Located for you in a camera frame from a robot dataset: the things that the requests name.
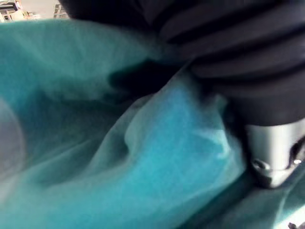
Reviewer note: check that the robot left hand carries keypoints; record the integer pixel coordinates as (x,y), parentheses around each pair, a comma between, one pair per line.
(238,47)

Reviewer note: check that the teal cloth garment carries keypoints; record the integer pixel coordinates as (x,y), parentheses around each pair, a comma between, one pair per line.
(119,143)

